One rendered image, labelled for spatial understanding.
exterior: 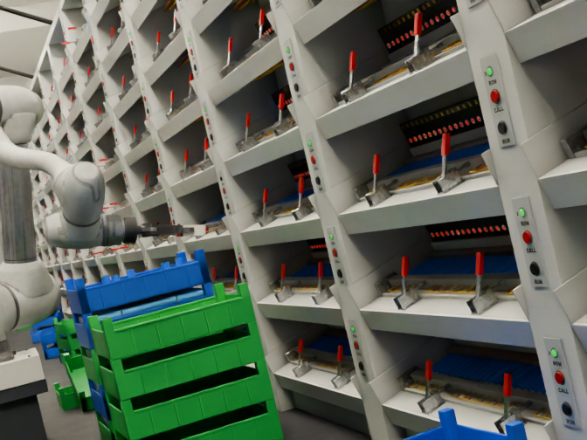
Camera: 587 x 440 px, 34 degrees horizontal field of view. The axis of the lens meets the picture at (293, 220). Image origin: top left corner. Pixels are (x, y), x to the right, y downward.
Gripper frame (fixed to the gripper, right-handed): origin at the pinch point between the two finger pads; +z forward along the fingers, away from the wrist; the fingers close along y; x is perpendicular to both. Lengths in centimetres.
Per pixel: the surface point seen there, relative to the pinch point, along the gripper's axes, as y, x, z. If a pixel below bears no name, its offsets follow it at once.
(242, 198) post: 25.4, 7.1, 7.7
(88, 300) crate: 55, -18, -36
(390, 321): 108, -23, 12
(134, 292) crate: 55, -17, -26
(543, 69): 165, 12, 8
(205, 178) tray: 1.0, 15.0, 3.8
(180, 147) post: -45, 30, 6
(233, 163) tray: 32.7, 15.5, 3.4
